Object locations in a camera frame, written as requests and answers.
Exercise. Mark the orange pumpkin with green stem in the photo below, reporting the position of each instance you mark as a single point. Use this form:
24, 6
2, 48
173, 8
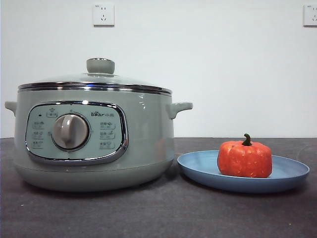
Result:
244, 160

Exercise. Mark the blue plate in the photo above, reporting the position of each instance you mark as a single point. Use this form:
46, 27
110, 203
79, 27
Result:
198, 163

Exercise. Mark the pale green electric steamer pot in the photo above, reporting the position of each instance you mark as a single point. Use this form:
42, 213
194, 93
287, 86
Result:
146, 138

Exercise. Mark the white wall socket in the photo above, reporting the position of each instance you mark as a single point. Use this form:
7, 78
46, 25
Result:
310, 15
103, 15

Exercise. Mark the glass lid with round knob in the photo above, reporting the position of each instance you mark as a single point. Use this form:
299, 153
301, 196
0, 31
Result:
100, 65

